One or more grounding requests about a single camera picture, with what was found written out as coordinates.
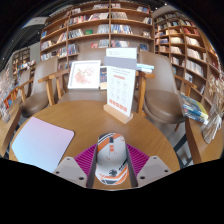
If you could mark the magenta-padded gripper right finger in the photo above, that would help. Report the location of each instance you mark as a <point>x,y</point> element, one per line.
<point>138,161</point>

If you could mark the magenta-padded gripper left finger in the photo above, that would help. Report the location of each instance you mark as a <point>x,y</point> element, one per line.
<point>85,161</point>

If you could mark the white orange patterned computer mouse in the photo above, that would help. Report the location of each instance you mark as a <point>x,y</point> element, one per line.
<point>111,160</point>

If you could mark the pastel blue pink mouse pad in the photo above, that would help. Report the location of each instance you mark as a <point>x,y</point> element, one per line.
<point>41,143</point>

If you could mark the brown padded wooden armchair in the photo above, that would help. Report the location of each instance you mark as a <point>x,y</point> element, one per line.
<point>35,100</point>
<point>163,103</point>
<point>83,96</point>

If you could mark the round wooden side table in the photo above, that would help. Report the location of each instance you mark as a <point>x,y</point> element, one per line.
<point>208,148</point>
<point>7,131</point>

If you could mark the stack of colourful books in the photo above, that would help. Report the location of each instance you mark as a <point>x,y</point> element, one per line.
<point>194,110</point>

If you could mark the white orange sign, wooden base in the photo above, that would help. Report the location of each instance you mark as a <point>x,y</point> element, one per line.
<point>120,85</point>

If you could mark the glass vase with dried flowers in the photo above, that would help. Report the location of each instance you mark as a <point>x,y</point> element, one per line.
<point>5,111</point>
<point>211,128</point>

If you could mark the dark upright book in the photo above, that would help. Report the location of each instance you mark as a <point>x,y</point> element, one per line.
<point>103,77</point>

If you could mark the white framed floral picture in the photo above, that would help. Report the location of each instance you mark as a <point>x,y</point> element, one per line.
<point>84,75</point>

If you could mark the light blue book stack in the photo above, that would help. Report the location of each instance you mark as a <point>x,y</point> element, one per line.
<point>145,67</point>

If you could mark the distant wooden bookshelf unit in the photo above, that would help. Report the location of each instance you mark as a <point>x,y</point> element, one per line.
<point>20,60</point>

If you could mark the curved wooden bookshelf unit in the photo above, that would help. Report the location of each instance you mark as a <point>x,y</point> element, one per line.
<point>190,46</point>

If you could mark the wide wooden bookshelf unit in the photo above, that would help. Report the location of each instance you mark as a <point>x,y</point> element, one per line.
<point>96,30</point>

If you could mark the white hanging ceiling panel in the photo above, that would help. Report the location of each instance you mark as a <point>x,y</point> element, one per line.
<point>35,21</point>

